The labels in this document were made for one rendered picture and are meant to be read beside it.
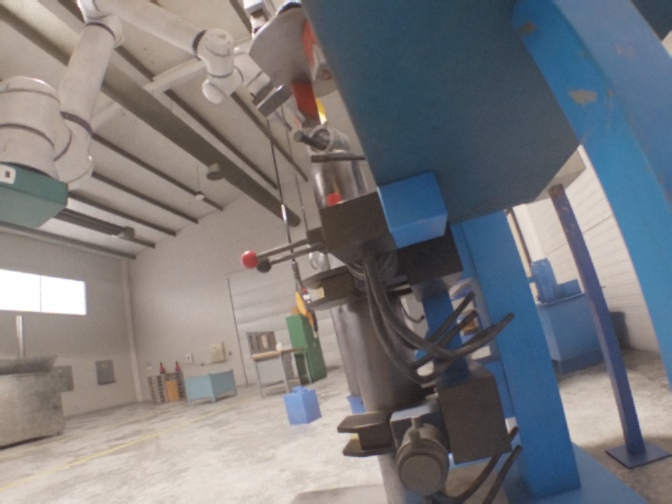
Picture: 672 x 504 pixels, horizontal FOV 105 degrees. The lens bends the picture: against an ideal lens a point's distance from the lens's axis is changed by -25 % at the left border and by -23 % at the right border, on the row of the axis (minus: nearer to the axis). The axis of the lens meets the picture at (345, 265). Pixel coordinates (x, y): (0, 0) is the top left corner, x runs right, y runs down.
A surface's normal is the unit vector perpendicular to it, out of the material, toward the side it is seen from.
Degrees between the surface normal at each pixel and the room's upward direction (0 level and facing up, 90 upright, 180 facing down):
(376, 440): 90
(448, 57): 180
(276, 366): 90
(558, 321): 90
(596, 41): 90
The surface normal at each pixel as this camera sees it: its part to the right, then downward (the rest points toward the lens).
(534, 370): -0.23, -0.17
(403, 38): 0.23, 0.95
